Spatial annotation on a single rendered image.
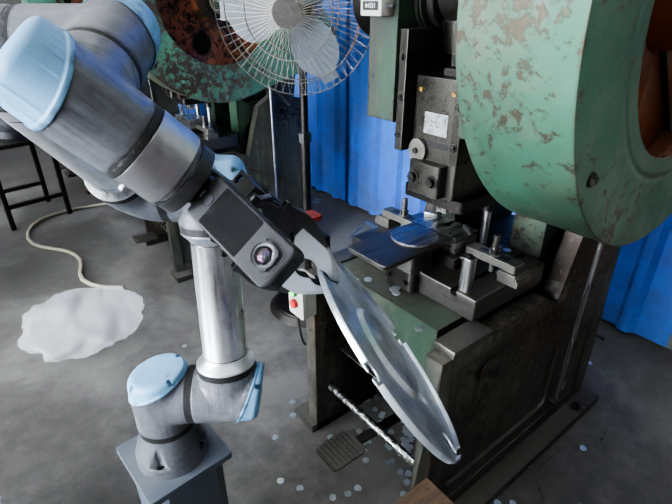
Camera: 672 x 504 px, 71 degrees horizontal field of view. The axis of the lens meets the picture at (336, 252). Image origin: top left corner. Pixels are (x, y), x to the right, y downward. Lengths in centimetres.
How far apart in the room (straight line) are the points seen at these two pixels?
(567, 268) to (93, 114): 125
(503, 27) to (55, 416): 187
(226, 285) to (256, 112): 184
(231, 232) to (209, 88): 188
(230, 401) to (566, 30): 81
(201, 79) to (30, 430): 151
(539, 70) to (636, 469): 149
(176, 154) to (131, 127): 4
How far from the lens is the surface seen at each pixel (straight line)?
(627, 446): 198
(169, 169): 43
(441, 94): 118
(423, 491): 121
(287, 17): 179
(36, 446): 200
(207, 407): 100
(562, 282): 145
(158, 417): 103
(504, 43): 69
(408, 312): 119
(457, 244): 128
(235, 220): 42
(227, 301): 90
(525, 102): 69
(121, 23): 50
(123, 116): 42
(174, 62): 222
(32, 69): 41
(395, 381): 55
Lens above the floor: 132
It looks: 28 degrees down
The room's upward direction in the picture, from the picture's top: straight up
